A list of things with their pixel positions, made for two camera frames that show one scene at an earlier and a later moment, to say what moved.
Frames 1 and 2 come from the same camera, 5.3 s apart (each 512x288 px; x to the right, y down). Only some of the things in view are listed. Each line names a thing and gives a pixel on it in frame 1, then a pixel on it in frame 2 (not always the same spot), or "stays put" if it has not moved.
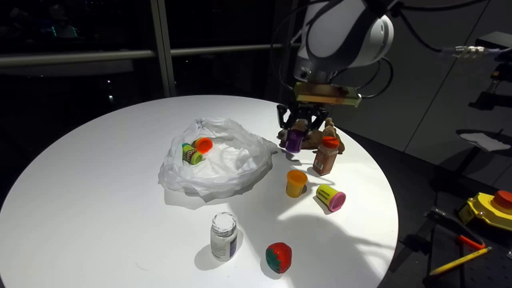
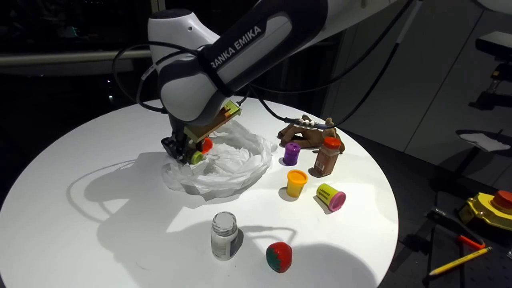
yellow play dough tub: (296, 183) stays put
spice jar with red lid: (324, 156) stays put
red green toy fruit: (278, 257) stays put
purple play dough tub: (294, 139) to (291, 153)
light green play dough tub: (329, 198) stays put
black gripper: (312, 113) to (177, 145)
